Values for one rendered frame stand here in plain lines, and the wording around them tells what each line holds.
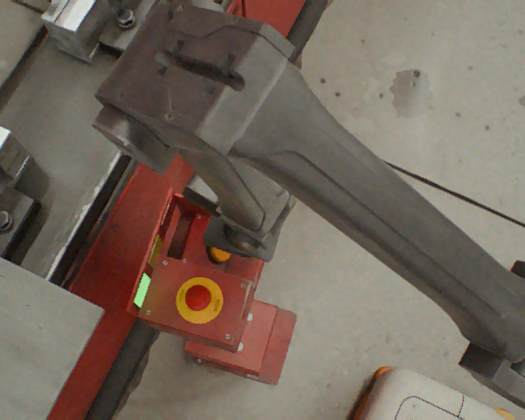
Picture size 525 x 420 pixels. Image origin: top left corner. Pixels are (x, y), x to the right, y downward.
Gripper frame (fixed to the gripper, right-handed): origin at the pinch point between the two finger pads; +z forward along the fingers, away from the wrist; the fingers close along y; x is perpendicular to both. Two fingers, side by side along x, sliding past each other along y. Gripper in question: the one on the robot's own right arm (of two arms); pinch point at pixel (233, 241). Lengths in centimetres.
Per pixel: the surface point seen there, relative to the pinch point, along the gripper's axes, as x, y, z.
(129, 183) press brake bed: -5.6, 18.4, 8.2
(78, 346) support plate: 22.4, 15.9, -16.7
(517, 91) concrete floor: -87, -76, 64
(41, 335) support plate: 22.5, 20.6, -15.5
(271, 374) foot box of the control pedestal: 13, -28, 74
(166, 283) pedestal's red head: 8.9, 7.6, 4.0
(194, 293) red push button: 9.6, 3.3, -0.1
